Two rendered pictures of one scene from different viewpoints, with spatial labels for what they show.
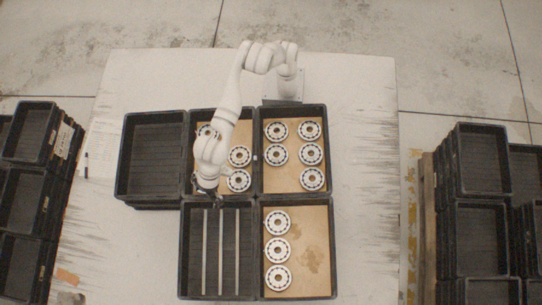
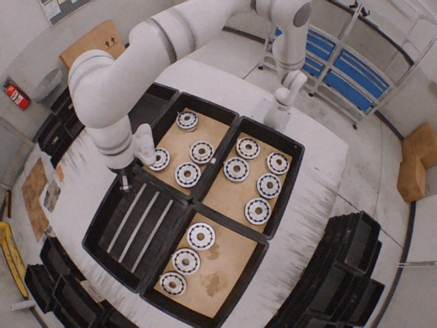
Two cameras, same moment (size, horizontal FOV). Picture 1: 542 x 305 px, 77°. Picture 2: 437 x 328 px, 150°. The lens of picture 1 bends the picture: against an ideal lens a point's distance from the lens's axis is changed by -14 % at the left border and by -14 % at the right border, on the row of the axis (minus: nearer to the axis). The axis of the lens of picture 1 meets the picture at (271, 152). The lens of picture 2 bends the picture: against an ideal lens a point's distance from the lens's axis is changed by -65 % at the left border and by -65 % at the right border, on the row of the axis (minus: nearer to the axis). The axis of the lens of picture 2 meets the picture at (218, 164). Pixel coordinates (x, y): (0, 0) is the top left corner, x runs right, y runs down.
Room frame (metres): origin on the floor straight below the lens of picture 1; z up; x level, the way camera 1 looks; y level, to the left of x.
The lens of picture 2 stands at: (0.37, -0.01, 1.47)
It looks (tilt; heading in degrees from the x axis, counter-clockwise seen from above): 69 degrees down; 15
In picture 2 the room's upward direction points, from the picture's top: 4 degrees clockwise
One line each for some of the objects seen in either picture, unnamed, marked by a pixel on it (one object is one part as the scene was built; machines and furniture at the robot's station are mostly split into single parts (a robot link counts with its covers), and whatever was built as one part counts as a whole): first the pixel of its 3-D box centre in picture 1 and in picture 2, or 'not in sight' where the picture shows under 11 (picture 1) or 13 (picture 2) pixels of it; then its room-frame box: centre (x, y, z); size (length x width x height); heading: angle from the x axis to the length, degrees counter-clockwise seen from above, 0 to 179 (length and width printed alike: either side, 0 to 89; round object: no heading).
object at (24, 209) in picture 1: (35, 206); (88, 125); (0.75, 1.53, 0.31); 0.40 x 0.30 x 0.34; 165
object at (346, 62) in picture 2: not in sight; (356, 82); (2.25, -1.14, 0.60); 0.72 x 0.03 x 0.56; 75
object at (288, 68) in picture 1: (286, 58); (290, 86); (0.94, -0.13, 1.04); 0.09 x 0.09 x 0.17; 65
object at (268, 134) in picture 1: (276, 131); (248, 147); (0.71, -0.04, 0.86); 0.10 x 0.10 x 0.01
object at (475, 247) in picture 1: (469, 243); (320, 286); (0.09, -0.99, 0.31); 0.40 x 0.30 x 0.34; 165
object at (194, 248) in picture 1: (219, 250); (133, 228); (0.24, 0.27, 0.87); 0.40 x 0.30 x 0.11; 171
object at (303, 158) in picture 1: (311, 154); (269, 185); (0.58, -0.16, 0.86); 0.10 x 0.10 x 0.01
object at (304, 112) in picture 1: (293, 153); (252, 176); (0.59, -0.09, 0.87); 0.40 x 0.30 x 0.11; 171
